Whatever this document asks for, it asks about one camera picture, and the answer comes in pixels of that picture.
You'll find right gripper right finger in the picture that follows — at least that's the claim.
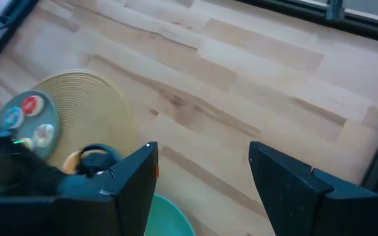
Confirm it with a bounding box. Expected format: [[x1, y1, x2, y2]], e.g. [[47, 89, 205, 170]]
[[248, 141, 378, 236]]

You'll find teal round plate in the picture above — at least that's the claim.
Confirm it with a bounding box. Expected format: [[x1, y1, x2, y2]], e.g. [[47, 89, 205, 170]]
[[144, 193, 197, 236]]

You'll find large orange frosted donut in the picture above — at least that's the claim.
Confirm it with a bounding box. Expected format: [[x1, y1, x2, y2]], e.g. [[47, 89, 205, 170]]
[[61, 149, 111, 175]]

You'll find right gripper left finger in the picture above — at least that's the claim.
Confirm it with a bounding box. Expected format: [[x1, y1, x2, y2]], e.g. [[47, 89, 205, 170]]
[[0, 141, 159, 236]]

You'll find small blue frosted donut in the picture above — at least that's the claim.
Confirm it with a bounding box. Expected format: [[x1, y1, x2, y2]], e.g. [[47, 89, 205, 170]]
[[3, 106, 25, 129]]

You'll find round woven beige placemat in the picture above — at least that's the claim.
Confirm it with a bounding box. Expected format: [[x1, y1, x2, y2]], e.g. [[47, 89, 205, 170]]
[[31, 68, 139, 171]]

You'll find grey-blue round plate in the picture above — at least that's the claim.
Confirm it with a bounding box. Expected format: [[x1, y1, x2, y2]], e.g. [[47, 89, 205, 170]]
[[0, 90, 61, 161]]

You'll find small orange donut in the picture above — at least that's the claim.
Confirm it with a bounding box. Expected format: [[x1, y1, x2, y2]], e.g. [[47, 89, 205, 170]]
[[13, 136, 34, 151]]

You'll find small red frosted donut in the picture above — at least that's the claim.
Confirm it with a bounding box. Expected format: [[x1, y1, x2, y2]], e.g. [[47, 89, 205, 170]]
[[22, 94, 45, 117]]

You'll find pink sprinkled donut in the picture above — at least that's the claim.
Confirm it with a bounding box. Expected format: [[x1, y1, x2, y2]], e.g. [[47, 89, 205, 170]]
[[31, 123, 56, 149]]

